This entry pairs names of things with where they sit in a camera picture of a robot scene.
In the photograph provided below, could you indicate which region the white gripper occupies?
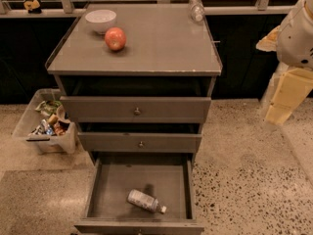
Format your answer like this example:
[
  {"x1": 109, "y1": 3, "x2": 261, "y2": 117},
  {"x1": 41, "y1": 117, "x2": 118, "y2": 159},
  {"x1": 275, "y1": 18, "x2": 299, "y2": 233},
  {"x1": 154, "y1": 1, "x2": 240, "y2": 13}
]
[{"x1": 256, "y1": 0, "x2": 313, "y2": 124}]

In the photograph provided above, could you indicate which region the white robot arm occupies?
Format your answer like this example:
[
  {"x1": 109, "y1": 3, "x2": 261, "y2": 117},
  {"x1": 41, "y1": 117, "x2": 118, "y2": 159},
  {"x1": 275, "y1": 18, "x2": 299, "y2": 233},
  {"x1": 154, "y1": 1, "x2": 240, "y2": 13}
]
[{"x1": 256, "y1": 0, "x2": 313, "y2": 124}]

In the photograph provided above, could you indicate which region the grey drawer cabinet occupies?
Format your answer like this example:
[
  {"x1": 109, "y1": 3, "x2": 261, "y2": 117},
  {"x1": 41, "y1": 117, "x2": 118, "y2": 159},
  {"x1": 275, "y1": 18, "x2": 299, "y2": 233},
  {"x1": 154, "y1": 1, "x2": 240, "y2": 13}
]
[{"x1": 45, "y1": 2, "x2": 224, "y2": 164}]

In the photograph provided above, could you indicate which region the grey bottom drawer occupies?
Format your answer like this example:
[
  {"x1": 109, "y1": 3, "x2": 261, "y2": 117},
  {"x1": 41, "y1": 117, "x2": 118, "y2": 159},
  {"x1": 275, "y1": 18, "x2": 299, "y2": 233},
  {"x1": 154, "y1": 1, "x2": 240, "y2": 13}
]
[{"x1": 75, "y1": 153, "x2": 203, "y2": 235}]

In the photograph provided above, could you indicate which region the grey drawer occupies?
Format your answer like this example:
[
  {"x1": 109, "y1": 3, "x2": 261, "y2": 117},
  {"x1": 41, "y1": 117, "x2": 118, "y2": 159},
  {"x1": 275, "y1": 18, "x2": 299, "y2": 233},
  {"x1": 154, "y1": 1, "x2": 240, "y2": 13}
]
[
  {"x1": 75, "y1": 153, "x2": 203, "y2": 235},
  {"x1": 78, "y1": 132, "x2": 201, "y2": 153},
  {"x1": 61, "y1": 96, "x2": 211, "y2": 123}
]

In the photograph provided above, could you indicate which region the grey middle drawer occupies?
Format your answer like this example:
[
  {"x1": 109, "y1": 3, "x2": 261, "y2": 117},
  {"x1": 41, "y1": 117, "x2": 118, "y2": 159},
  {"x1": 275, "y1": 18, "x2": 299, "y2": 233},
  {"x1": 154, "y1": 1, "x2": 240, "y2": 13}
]
[{"x1": 78, "y1": 132, "x2": 201, "y2": 153}]

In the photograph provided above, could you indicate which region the grey top drawer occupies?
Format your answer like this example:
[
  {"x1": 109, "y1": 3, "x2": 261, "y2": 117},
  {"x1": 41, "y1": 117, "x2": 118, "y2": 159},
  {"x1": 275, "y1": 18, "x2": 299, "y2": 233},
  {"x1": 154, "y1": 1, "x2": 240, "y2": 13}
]
[{"x1": 61, "y1": 96, "x2": 211, "y2": 123}]

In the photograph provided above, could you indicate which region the red apple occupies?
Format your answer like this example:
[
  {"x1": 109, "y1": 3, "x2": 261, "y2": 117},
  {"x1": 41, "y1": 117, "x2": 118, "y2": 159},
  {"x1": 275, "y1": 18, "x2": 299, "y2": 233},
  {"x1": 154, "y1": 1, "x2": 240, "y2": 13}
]
[{"x1": 105, "y1": 27, "x2": 126, "y2": 51}]

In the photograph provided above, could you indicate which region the white bowl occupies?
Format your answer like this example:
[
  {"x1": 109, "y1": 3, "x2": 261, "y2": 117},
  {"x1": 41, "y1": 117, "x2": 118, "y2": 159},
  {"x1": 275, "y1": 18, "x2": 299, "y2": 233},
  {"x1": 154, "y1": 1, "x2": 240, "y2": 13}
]
[{"x1": 85, "y1": 9, "x2": 116, "y2": 34}]

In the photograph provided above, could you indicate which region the brown snack packet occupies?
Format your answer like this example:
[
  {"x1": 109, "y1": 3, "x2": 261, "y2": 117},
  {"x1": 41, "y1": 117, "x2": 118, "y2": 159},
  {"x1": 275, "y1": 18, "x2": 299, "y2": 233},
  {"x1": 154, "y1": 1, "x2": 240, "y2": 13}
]
[{"x1": 53, "y1": 121, "x2": 69, "y2": 136}]

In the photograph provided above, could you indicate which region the green snack bag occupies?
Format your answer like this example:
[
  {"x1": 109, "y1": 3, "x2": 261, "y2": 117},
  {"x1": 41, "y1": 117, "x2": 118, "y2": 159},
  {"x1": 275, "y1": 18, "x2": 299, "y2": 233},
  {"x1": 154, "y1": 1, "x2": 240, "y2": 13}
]
[{"x1": 35, "y1": 100, "x2": 62, "y2": 117}]

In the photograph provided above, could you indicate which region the blue snack packet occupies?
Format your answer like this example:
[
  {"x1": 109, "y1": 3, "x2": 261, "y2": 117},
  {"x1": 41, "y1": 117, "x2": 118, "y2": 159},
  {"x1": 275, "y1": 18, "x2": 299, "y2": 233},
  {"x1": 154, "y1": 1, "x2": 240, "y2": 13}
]
[{"x1": 30, "y1": 119, "x2": 55, "y2": 136}]

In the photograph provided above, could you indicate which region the clear plastic storage bin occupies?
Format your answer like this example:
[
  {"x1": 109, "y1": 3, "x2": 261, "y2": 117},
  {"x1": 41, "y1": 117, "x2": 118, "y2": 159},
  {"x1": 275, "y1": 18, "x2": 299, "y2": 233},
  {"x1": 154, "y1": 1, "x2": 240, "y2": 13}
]
[{"x1": 13, "y1": 88, "x2": 76, "y2": 154}]

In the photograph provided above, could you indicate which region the yellow black small object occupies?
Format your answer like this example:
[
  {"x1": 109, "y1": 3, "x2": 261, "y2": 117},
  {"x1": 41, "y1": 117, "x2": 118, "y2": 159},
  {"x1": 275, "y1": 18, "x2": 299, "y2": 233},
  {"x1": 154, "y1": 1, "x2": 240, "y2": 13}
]
[{"x1": 23, "y1": 0, "x2": 41, "y2": 14}]

